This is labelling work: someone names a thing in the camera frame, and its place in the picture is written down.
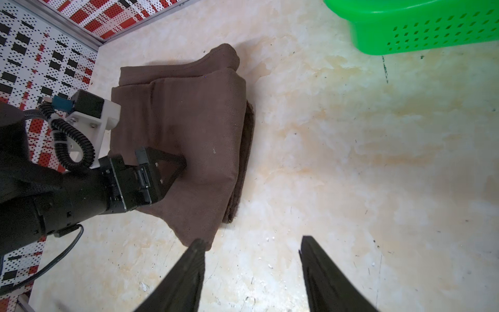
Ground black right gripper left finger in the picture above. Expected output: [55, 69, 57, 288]
[136, 239, 206, 311]

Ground green plastic basket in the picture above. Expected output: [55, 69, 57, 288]
[325, 0, 498, 55]

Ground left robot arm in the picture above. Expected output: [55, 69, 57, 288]
[1, 103, 187, 255]

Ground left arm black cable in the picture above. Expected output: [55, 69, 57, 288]
[0, 102, 97, 295]

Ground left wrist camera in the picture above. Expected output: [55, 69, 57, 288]
[38, 90, 121, 171]

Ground brown trousers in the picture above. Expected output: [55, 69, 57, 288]
[109, 44, 255, 246]

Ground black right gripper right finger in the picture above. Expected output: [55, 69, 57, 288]
[299, 236, 376, 311]

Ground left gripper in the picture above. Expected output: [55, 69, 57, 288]
[99, 147, 187, 214]

